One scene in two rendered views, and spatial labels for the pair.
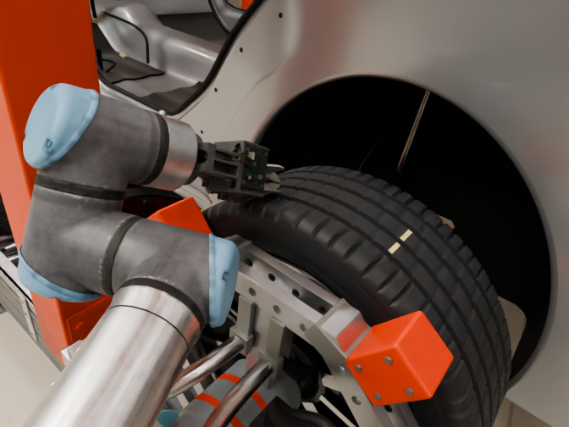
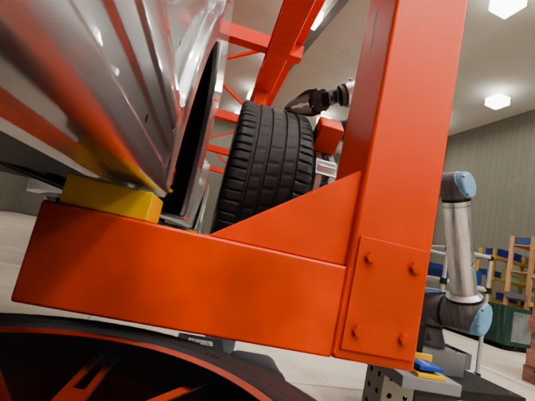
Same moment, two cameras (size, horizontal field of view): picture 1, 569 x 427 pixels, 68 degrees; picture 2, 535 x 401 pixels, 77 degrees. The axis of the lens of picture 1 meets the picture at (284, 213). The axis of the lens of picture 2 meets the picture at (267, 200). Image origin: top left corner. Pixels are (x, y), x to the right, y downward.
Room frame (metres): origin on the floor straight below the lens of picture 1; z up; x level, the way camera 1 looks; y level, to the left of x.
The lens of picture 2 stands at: (1.38, 0.83, 0.68)
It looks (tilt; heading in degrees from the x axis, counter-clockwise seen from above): 8 degrees up; 227
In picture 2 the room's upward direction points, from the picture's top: 13 degrees clockwise
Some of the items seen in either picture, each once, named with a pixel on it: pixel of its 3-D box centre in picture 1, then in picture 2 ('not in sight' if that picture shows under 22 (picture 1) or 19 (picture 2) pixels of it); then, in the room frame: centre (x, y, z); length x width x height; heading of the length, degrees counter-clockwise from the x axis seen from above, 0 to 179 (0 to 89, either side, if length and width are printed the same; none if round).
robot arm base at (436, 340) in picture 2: not in sight; (424, 332); (-0.48, 0.19, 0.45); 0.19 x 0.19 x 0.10
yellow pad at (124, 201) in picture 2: not in sight; (118, 201); (1.14, 0.19, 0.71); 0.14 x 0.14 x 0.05; 56
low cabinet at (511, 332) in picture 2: not in sight; (495, 321); (-6.07, -0.58, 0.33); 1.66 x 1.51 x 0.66; 156
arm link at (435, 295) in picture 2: not in sight; (431, 305); (-0.48, 0.20, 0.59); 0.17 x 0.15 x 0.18; 81
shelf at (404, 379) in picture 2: not in sight; (387, 356); (0.27, 0.35, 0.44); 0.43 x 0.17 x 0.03; 56
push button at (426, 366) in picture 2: not in sight; (423, 366); (0.37, 0.49, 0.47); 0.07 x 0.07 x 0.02; 56
